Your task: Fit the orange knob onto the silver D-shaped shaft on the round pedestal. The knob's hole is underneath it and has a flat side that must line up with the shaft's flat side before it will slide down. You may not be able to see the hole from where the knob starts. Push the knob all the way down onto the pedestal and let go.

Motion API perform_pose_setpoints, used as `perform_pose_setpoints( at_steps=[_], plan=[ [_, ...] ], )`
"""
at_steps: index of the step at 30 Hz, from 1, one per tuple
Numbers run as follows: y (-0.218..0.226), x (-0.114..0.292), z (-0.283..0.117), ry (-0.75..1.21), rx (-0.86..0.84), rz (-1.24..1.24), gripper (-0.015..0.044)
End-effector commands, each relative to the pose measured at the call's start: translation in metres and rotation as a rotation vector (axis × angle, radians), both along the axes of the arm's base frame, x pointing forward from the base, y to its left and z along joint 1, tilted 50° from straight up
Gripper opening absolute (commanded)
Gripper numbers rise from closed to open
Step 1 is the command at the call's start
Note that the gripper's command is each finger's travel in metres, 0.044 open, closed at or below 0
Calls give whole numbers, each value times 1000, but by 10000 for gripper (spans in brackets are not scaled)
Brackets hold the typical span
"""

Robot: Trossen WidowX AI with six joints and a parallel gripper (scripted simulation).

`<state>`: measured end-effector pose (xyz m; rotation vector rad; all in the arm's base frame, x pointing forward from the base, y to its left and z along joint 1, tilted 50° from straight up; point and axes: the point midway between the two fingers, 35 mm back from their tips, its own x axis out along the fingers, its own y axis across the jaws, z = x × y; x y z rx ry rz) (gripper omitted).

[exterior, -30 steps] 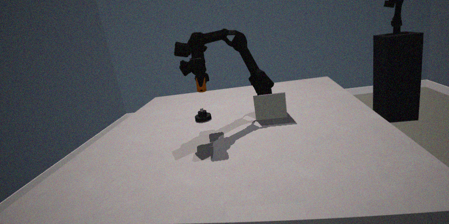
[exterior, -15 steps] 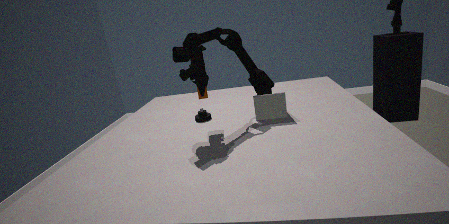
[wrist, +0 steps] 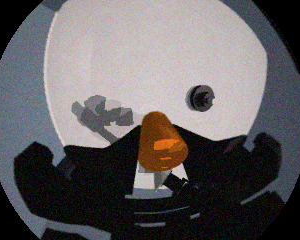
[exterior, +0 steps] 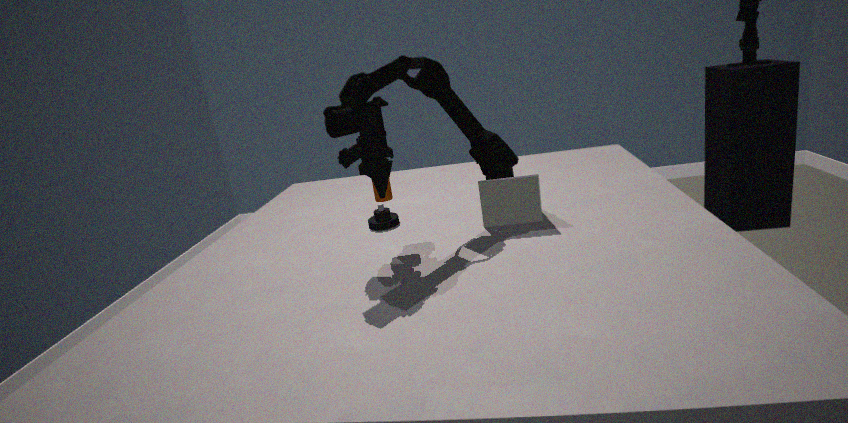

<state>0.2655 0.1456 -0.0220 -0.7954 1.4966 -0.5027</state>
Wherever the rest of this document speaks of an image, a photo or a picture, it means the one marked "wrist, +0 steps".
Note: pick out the orange knob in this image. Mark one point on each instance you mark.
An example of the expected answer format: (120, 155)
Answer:
(161, 148)

